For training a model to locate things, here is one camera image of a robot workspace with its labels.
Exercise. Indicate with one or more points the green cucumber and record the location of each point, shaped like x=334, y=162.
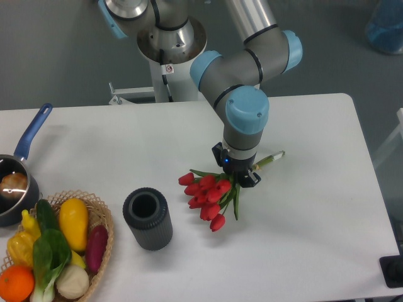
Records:
x=46, y=217

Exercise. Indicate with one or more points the black device at edge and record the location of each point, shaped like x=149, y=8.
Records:
x=392, y=270

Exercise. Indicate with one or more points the woven wicker basket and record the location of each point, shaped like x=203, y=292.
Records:
x=99, y=214

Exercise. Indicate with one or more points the small yellow pepper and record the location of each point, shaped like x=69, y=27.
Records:
x=30, y=224

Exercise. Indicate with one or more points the yellow banana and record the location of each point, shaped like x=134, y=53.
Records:
x=77, y=260

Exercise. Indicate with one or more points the white frame at right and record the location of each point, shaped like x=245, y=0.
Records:
x=389, y=144

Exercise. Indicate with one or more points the orange fruit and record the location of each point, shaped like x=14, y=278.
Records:
x=17, y=283

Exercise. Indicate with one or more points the beige onion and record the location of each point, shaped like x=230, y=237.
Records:
x=73, y=282

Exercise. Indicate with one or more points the blue translucent container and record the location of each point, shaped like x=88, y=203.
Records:
x=384, y=29

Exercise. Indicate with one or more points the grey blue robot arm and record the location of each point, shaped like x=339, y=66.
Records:
x=229, y=84

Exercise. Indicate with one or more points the green bok choy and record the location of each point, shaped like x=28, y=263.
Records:
x=51, y=253

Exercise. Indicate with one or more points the brown bread roll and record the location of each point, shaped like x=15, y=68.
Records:
x=14, y=185

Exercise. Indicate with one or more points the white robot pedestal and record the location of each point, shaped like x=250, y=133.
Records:
x=170, y=55

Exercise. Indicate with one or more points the dark grey ribbed vase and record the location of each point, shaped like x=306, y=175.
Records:
x=146, y=212

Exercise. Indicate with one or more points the purple eggplant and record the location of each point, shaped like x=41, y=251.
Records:
x=96, y=247

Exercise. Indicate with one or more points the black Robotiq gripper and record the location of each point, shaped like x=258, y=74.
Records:
x=241, y=169

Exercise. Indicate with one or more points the red tulip bouquet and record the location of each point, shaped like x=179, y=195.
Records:
x=212, y=193

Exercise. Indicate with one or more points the blue handled saucepan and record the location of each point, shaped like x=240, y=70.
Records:
x=11, y=208

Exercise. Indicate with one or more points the yellow squash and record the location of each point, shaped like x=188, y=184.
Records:
x=73, y=222

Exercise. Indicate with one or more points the yellow bell pepper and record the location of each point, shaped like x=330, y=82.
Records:
x=20, y=249

